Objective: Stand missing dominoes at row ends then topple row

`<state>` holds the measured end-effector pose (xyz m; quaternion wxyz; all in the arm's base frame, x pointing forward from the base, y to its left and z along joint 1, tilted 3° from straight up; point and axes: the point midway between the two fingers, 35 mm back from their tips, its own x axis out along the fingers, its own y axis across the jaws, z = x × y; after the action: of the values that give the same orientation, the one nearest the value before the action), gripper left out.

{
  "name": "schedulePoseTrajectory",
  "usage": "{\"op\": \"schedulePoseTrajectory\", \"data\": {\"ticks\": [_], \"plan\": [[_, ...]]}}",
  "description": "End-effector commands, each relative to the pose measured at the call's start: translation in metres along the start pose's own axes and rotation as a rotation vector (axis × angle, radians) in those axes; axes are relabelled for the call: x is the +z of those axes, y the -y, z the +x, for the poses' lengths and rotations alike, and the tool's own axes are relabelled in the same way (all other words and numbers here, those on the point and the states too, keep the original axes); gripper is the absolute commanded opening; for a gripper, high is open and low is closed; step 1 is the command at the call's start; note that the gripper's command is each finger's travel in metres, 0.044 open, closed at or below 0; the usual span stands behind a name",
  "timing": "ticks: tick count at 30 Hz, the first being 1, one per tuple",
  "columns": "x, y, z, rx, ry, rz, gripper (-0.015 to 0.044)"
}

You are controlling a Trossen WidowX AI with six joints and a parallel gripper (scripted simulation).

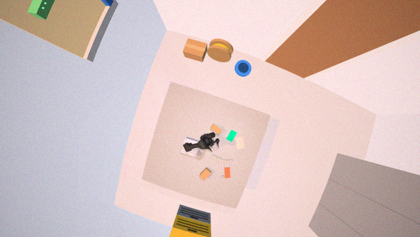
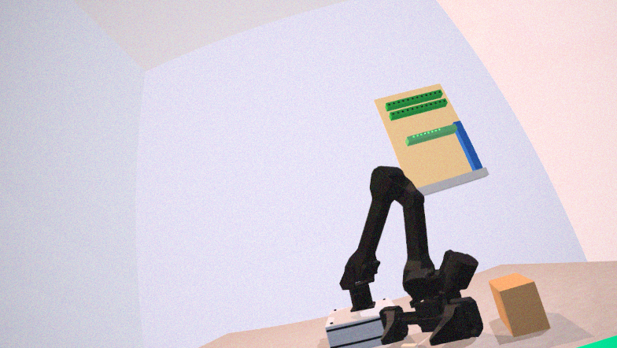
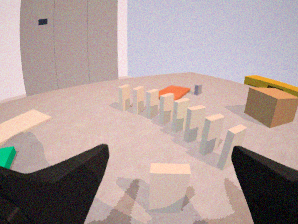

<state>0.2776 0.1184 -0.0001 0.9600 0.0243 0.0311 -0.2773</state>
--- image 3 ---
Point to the green flat block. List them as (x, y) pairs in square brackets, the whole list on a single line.
[(6, 156)]

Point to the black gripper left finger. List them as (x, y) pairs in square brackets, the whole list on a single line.
[(60, 194)]

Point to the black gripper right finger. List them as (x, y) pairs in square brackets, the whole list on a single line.
[(270, 188)]

